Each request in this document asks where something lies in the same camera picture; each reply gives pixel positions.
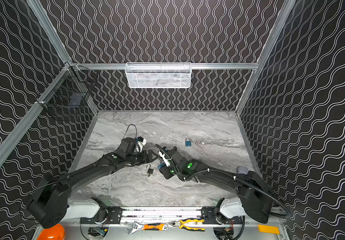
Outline blue padlock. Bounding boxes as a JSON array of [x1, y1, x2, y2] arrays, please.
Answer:
[[185, 138, 192, 147], [158, 163, 166, 170]]

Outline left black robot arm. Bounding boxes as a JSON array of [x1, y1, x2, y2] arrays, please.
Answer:
[[25, 138, 159, 229]]

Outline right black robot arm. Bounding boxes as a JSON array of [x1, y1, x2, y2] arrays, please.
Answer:
[[156, 144, 278, 224]]

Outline black padlock middle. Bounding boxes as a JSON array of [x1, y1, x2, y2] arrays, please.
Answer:
[[146, 164, 154, 177]]

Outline orange hard hat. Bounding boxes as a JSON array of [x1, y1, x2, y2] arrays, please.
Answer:
[[37, 224, 66, 240]]

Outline yellow tag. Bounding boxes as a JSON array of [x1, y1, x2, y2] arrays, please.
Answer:
[[257, 225, 280, 235]]

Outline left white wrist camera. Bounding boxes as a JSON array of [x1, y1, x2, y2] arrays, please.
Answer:
[[135, 137, 147, 153]]

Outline yellow handled pliers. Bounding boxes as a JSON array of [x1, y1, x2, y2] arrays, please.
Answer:
[[168, 219, 205, 232]]

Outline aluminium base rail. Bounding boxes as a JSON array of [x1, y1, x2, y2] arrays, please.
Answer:
[[80, 205, 246, 225]]

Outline adjustable wrench orange handle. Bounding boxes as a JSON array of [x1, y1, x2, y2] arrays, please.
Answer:
[[128, 222, 169, 235]]

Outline white wire basket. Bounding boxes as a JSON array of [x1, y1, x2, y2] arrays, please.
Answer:
[[125, 62, 192, 89]]

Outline black wire basket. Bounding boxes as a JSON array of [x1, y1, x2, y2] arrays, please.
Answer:
[[39, 66, 98, 123]]

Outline black corrugated cable conduit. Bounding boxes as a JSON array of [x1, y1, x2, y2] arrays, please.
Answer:
[[155, 143, 291, 218]]

